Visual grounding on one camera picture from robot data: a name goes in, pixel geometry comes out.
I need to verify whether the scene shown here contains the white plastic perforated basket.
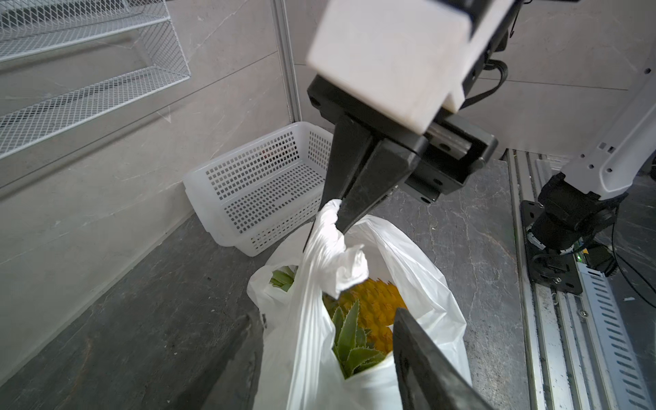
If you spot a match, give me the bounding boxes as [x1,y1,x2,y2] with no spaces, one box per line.
[183,121,333,256]

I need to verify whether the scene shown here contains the yellow pineapple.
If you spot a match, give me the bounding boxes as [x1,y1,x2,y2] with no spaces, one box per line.
[323,278,406,379]

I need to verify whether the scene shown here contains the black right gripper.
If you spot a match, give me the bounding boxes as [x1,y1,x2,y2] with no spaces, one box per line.
[307,75,499,234]

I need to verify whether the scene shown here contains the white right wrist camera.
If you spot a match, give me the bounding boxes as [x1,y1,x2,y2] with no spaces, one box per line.
[306,1,513,134]

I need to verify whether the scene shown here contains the aluminium frame profiles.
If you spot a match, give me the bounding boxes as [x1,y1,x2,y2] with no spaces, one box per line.
[271,0,302,122]

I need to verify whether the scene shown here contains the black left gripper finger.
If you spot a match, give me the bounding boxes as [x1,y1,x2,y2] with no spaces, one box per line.
[393,309,491,410]

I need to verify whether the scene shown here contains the white wire wall shelf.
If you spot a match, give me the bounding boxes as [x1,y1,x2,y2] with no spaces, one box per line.
[1,1,191,158]

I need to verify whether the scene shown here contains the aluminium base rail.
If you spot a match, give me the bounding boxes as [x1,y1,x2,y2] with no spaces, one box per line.
[505,150,655,409]

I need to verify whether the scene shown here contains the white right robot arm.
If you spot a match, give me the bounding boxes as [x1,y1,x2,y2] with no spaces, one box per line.
[307,63,655,253]

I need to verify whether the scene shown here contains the white plastic bag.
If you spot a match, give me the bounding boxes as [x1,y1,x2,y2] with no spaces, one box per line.
[247,200,471,409]

